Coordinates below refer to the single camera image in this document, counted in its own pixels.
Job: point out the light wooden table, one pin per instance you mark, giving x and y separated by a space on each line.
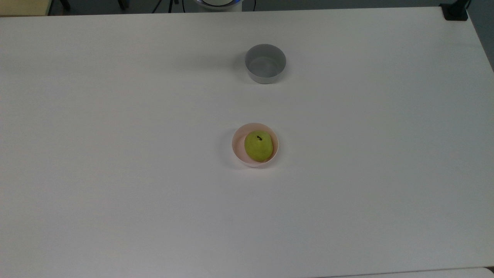
23 7

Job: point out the black table clamp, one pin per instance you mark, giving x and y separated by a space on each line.
455 13

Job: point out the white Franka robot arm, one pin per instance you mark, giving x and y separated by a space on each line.
219 4

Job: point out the pink bowl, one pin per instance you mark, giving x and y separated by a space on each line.
237 148

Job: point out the green pear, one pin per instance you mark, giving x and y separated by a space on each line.
258 148

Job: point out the black tripod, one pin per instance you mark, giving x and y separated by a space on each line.
170 4

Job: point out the grey bowl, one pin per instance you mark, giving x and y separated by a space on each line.
265 67

